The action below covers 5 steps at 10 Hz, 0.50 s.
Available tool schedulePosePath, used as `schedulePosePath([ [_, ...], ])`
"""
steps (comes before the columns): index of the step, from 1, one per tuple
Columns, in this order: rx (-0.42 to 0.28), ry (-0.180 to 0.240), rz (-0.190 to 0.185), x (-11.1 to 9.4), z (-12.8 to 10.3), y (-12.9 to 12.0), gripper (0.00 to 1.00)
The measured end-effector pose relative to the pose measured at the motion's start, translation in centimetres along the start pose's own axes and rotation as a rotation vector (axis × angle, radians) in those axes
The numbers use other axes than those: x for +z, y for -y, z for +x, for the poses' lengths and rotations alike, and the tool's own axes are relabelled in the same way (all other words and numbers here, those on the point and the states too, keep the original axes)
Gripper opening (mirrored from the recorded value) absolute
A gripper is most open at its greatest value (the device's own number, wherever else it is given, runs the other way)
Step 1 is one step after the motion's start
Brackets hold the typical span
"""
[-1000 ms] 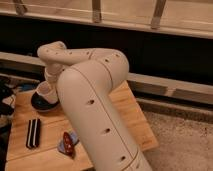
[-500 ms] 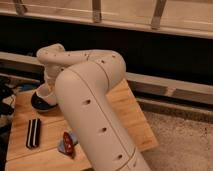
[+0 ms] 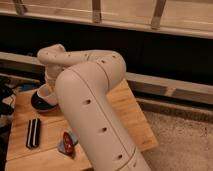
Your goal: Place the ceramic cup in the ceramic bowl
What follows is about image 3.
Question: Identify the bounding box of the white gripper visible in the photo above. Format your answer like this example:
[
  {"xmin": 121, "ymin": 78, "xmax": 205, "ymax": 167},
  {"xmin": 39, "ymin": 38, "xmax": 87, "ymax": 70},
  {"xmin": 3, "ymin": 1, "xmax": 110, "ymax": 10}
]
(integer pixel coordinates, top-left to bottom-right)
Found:
[{"xmin": 45, "ymin": 65, "xmax": 62, "ymax": 87}]

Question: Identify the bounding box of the white ceramic cup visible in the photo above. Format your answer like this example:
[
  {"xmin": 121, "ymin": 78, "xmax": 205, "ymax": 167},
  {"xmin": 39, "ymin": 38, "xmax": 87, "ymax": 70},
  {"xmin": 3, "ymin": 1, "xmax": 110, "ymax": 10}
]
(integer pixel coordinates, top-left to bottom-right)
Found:
[{"xmin": 37, "ymin": 84, "xmax": 57, "ymax": 106}]

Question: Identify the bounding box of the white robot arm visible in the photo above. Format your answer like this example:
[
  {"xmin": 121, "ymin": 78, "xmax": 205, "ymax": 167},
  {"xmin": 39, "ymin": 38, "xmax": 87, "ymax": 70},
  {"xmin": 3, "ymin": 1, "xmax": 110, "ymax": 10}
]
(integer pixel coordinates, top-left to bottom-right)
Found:
[{"xmin": 37, "ymin": 44, "xmax": 151, "ymax": 171}]

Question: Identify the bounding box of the dark ceramic bowl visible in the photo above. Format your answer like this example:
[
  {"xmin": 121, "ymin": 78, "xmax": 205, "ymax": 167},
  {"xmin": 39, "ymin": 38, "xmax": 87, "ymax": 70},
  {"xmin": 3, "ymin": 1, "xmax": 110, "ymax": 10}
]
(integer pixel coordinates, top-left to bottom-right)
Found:
[{"xmin": 31, "ymin": 92, "xmax": 57, "ymax": 112}]

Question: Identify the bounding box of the dark clutter at left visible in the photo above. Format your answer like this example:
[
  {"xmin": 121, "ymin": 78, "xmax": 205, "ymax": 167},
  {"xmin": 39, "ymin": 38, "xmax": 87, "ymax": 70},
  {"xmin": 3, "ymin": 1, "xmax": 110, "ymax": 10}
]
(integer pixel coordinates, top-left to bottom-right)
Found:
[{"xmin": 0, "ymin": 76, "xmax": 17, "ymax": 128}]

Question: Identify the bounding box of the wooden board table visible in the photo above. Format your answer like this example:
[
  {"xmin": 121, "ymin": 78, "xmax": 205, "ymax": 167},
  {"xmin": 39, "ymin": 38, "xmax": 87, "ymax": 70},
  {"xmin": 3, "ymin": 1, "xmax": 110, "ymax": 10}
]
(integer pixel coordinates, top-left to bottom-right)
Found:
[{"xmin": 5, "ymin": 81, "xmax": 158, "ymax": 171}]

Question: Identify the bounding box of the red toy on blue cloth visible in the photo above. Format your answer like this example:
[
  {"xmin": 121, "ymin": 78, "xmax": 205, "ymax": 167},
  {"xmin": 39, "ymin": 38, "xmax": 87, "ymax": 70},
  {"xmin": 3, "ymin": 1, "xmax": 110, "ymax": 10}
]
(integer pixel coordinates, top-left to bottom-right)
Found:
[{"xmin": 57, "ymin": 132, "xmax": 78, "ymax": 158}]

